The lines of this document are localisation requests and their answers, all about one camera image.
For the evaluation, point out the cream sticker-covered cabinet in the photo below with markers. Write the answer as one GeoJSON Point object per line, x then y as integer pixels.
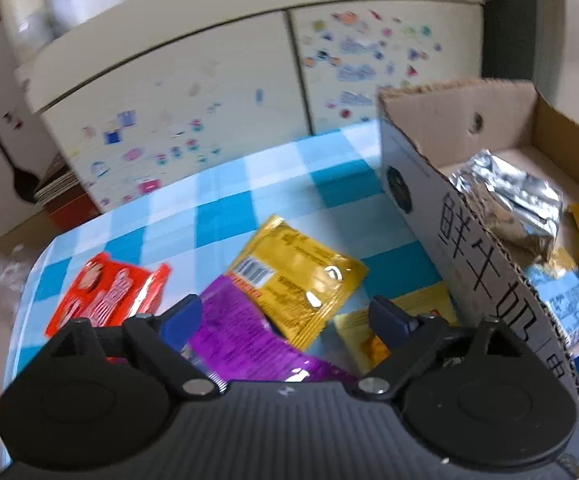
{"type": "Point", "coordinates": [169, 75]}

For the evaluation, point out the yellow barcode snack packet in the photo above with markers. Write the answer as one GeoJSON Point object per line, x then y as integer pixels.
{"type": "Point", "coordinates": [299, 280]}

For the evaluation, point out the red-brown carton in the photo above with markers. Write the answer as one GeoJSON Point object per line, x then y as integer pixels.
{"type": "Point", "coordinates": [64, 200]}

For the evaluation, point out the clear plastic bag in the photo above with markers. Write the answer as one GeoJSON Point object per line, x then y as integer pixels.
{"type": "Point", "coordinates": [7, 275]}

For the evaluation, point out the blue checkered tablecloth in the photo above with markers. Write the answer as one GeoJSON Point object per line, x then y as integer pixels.
{"type": "Point", "coordinates": [229, 215]}

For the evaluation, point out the purple snack packet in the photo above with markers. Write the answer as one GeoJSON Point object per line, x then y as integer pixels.
{"type": "Point", "coordinates": [249, 340]}

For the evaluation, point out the silver foil snack packet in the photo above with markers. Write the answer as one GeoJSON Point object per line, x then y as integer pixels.
{"type": "Point", "coordinates": [509, 195]}

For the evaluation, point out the red snack packet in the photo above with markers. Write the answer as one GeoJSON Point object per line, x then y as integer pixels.
{"type": "Point", "coordinates": [109, 295]}

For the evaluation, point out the black vase wall decal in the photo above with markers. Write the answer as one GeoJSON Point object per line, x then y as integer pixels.
{"type": "Point", "coordinates": [22, 180]}

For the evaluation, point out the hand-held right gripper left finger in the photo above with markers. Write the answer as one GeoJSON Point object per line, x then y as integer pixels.
{"type": "Point", "coordinates": [182, 322]}

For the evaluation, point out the orange-yellow snack packet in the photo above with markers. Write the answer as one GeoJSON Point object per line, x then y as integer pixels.
{"type": "Point", "coordinates": [359, 335]}

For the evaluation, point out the cardboard box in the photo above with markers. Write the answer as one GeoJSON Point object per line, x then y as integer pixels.
{"type": "Point", "coordinates": [474, 260]}

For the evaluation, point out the light blue snack packet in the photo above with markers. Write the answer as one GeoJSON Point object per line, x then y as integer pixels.
{"type": "Point", "coordinates": [564, 300]}

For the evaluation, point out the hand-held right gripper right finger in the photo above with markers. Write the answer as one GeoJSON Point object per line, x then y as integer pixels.
{"type": "Point", "coordinates": [387, 322]}

